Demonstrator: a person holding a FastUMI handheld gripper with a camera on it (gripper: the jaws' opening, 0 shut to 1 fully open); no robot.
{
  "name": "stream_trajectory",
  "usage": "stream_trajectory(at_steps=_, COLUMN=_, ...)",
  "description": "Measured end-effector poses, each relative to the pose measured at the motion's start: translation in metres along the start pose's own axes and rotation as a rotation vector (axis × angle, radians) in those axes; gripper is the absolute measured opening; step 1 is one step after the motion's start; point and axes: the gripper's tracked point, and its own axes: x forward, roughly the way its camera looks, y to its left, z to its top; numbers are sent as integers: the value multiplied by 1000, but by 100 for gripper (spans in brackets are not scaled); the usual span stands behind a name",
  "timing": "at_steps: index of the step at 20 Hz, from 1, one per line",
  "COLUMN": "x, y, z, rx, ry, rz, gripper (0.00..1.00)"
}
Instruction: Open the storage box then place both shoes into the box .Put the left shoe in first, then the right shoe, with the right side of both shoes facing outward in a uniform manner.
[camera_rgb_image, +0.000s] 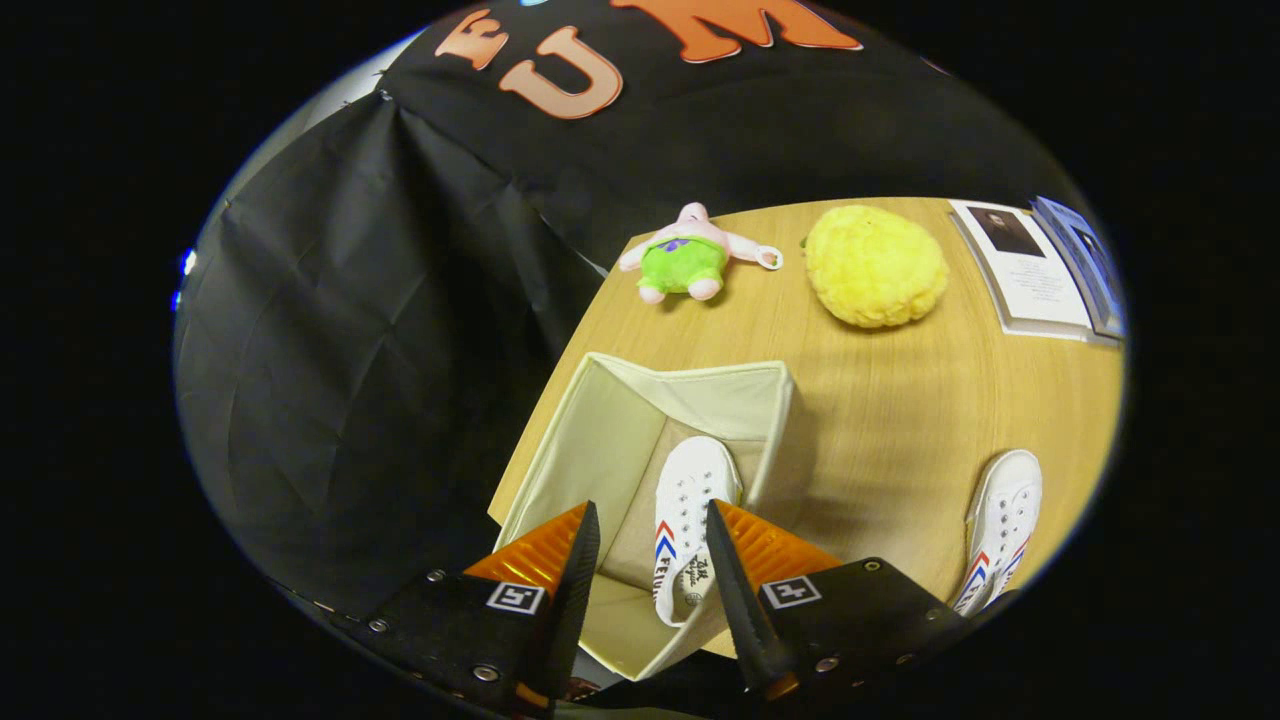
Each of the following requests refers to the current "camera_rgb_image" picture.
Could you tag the pink and green plush toy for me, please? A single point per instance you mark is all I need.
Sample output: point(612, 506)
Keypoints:
point(685, 265)

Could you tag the blue booklet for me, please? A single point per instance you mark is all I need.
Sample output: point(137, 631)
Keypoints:
point(1085, 250)

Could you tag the yellow round plush toy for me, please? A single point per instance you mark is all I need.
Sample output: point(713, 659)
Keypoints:
point(875, 265)

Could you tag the beige fabric storage box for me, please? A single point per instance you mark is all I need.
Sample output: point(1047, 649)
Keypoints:
point(600, 440)

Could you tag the white booklet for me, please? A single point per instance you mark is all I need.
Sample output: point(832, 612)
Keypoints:
point(1040, 285)

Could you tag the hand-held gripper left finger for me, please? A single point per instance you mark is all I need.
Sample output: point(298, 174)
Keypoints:
point(570, 600)

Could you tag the white canvas shoe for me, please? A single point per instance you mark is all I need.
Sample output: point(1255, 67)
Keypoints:
point(690, 490)
point(1005, 510)

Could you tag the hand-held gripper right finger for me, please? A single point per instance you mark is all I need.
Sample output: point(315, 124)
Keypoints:
point(740, 600)

